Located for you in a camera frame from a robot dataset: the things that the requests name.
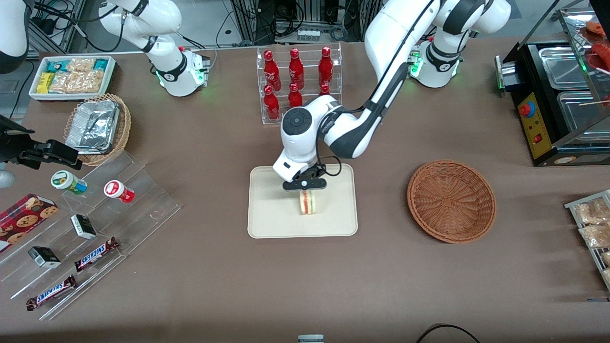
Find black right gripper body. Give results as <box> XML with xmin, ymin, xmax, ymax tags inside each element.
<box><xmin>0</xmin><ymin>114</ymin><xmax>48</xmax><ymax>168</ymax></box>

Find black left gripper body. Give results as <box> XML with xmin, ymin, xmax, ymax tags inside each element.
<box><xmin>283</xmin><ymin>164</ymin><xmax>327</xmax><ymax>191</ymax></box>

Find triangle sandwich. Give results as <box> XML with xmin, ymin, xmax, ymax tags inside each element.
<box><xmin>298</xmin><ymin>190</ymin><xmax>318</xmax><ymax>216</ymax></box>

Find beige plastic tray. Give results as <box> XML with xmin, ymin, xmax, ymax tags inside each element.
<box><xmin>247</xmin><ymin>163</ymin><xmax>358</xmax><ymax>239</ymax></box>

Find light wicker basket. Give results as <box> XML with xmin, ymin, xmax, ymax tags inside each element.
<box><xmin>63</xmin><ymin>93</ymin><xmax>132</xmax><ymax>167</ymax></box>

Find brown wicker basket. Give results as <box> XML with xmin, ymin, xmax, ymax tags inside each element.
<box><xmin>407</xmin><ymin>160</ymin><xmax>497</xmax><ymax>244</ymax></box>

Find green lid cup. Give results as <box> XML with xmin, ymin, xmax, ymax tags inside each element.
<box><xmin>51</xmin><ymin>170</ymin><xmax>88</xmax><ymax>195</ymax></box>

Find stacked aluminium foil trays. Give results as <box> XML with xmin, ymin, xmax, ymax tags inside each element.
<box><xmin>65</xmin><ymin>100</ymin><xmax>120</xmax><ymax>155</ymax></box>

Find white plastic snack bin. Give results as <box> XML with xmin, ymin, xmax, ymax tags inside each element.
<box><xmin>29</xmin><ymin>55</ymin><xmax>117</xmax><ymax>102</ymax></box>

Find red cookie box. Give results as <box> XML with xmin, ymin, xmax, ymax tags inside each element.
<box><xmin>0</xmin><ymin>193</ymin><xmax>59</xmax><ymax>253</ymax></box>

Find red lid cup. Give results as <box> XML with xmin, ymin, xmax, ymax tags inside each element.
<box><xmin>104</xmin><ymin>180</ymin><xmax>135</xmax><ymax>204</ymax></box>

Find clear cracker bag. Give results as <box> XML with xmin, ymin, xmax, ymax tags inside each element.
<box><xmin>49</xmin><ymin>70</ymin><xmax>105</xmax><ymax>94</ymax></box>
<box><xmin>67</xmin><ymin>58</ymin><xmax>97</xmax><ymax>73</ymax></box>

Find small dark box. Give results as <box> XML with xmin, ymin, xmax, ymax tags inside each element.
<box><xmin>28</xmin><ymin>246</ymin><xmax>61</xmax><ymax>268</ymax></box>
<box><xmin>71</xmin><ymin>214</ymin><xmax>97</xmax><ymax>240</ymax></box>

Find clear acrylic stepped display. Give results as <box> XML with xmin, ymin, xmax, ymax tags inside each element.
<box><xmin>0</xmin><ymin>151</ymin><xmax>182</xmax><ymax>321</ymax></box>

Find clear acrylic bottle rack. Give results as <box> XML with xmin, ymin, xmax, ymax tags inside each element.
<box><xmin>256</xmin><ymin>43</ymin><xmax>343</xmax><ymax>126</ymax></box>

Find snickers bar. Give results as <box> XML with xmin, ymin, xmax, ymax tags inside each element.
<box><xmin>26</xmin><ymin>275</ymin><xmax>77</xmax><ymax>311</ymax></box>
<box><xmin>74</xmin><ymin>237</ymin><xmax>119</xmax><ymax>272</ymax></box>

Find black food warmer machine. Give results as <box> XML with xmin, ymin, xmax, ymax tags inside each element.
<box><xmin>495</xmin><ymin>7</ymin><xmax>610</xmax><ymax>167</ymax></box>

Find steel warmer pan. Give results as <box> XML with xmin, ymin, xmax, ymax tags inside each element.
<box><xmin>539</xmin><ymin>47</ymin><xmax>591</xmax><ymax>91</ymax></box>
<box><xmin>557</xmin><ymin>91</ymin><xmax>610</xmax><ymax>134</ymax></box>

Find clear nut snack bag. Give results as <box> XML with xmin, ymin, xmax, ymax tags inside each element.
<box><xmin>574</xmin><ymin>198</ymin><xmax>610</xmax><ymax>225</ymax></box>
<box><xmin>579</xmin><ymin>223</ymin><xmax>610</xmax><ymax>249</ymax></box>

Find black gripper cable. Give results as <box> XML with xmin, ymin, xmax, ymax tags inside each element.
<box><xmin>315</xmin><ymin>153</ymin><xmax>344</xmax><ymax>178</ymax></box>

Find black floor cable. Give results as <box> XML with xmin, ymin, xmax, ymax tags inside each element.
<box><xmin>416</xmin><ymin>323</ymin><xmax>482</xmax><ymax>343</ymax></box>

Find grey wire rack tray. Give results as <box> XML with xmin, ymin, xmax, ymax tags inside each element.
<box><xmin>564</xmin><ymin>190</ymin><xmax>610</xmax><ymax>291</ymax></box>

